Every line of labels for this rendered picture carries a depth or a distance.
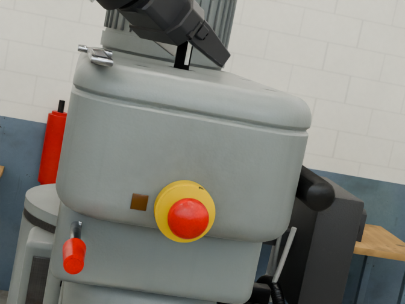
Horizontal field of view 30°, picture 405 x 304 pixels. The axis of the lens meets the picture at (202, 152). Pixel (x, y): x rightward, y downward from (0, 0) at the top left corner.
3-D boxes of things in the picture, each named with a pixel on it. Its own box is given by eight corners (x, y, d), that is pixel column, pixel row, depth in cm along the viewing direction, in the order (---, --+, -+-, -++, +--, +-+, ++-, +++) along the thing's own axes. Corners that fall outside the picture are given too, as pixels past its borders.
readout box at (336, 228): (345, 322, 127) (373, 202, 125) (294, 315, 126) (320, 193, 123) (311, 282, 147) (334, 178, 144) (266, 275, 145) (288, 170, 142)
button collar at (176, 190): (209, 247, 75) (220, 189, 75) (150, 238, 74) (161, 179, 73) (206, 241, 77) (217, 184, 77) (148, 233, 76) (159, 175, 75)
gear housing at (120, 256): (254, 310, 90) (270, 230, 88) (46, 282, 85) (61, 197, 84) (209, 233, 122) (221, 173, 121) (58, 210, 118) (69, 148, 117)
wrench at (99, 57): (123, 69, 67) (125, 60, 67) (79, 61, 67) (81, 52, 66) (109, 56, 91) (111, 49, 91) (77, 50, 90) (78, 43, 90)
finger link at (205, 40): (216, 70, 93) (185, 38, 89) (230, 50, 94) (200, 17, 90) (223, 72, 92) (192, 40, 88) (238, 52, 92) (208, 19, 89)
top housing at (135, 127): (299, 255, 79) (332, 105, 77) (47, 217, 75) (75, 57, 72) (222, 169, 125) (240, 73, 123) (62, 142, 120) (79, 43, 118)
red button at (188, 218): (206, 244, 72) (214, 204, 72) (164, 238, 71) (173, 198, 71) (200, 235, 75) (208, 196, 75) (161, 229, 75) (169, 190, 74)
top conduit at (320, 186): (332, 214, 82) (339, 183, 82) (295, 209, 81) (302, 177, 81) (246, 146, 126) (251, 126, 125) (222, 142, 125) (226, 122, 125)
